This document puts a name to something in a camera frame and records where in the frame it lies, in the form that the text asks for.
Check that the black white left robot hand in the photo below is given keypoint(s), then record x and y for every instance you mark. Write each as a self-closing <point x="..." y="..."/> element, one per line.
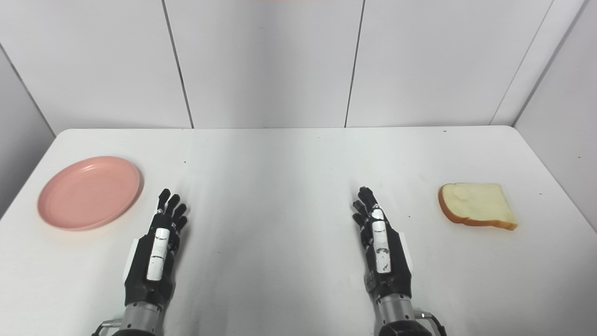
<point x="154" y="261"/>

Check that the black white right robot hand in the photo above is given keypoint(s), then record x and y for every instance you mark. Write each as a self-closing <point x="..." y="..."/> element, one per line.
<point x="385" y="261"/>

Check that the pink round plate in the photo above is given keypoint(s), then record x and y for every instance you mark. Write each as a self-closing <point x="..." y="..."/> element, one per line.
<point x="88" y="192"/>

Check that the slice of bread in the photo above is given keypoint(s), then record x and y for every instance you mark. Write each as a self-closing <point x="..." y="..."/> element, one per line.
<point x="478" y="205"/>

